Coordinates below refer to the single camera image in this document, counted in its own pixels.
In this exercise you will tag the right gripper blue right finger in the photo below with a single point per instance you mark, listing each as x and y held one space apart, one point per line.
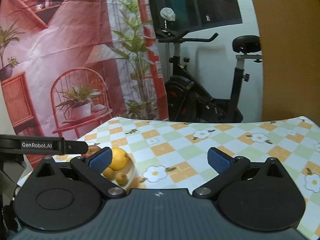
229 170

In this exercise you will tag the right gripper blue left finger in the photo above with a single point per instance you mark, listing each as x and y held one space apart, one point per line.
90 169

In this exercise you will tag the red apple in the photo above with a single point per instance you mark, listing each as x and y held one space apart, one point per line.
92 149

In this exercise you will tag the small brown longan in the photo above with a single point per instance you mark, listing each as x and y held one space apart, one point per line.
121 178
108 173

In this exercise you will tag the yellow lemon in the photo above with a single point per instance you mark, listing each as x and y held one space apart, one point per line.
119 159

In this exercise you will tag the red printed backdrop curtain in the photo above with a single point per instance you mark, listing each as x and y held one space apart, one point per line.
68 66

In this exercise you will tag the dark window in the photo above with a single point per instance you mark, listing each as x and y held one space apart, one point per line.
194 15

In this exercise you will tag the wooden orange door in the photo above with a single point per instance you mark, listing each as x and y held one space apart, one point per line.
289 36

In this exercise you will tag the white bag on handlebar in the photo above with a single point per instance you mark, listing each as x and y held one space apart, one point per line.
168 14

